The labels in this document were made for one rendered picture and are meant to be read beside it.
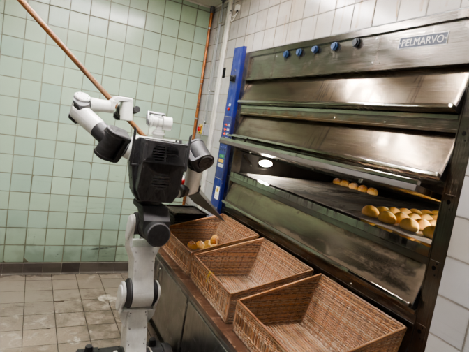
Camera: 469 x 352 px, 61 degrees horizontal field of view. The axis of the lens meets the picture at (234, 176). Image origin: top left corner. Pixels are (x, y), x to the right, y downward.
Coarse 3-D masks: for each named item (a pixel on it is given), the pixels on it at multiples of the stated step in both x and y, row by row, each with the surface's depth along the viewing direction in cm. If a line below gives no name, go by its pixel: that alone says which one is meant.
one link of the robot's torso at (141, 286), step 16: (128, 224) 198; (128, 240) 199; (144, 240) 207; (128, 256) 206; (144, 256) 200; (128, 272) 204; (144, 272) 199; (128, 288) 195; (144, 288) 197; (128, 304) 194; (144, 304) 198
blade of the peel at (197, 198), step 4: (200, 192) 240; (188, 196) 295; (192, 196) 279; (196, 196) 262; (200, 196) 247; (204, 196) 242; (196, 200) 279; (200, 200) 262; (204, 200) 247; (208, 200) 243; (200, 204) 277; (204, 204) 260; (208, 204) 248; (204, 208) 277; (208, 208) 263; (212, 208) 248; (212, 212) 263; (216, 212) 248; (216, 216) 261; (220, 216) 249; (224, 220) 251
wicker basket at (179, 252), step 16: (176, 224) 295; (192, 224) 301; (208, 224) 308; (224, 224) 305; (240, 224) 286; (176, 240) 267; (192, 240) 304; (224, 240) 297; (240, 240) 259; (176, 256) 265; (192, 256) 280
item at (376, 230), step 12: (252, 180) 284; (276, 192) 255; (288, 192) 248; (300, 204) 232; (312, 204) 222; (336, 216) 204; (348, 216) 198; (360, 228) 189; (372, 228) 183; (384, 228) 180; (396, 240) 170; (408, 240) 165; (420, 252) 160
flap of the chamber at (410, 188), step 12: (228, 144) 289; (240, 144) 274; (276, 156) 232; (288, 156) 221; (324, 168) 194; (336, 168) 186; (372, 180) 166; (384, 180) 161; (396, 180) 155; (408, 192) 164; (420, 192) 149; (432, 192) 152
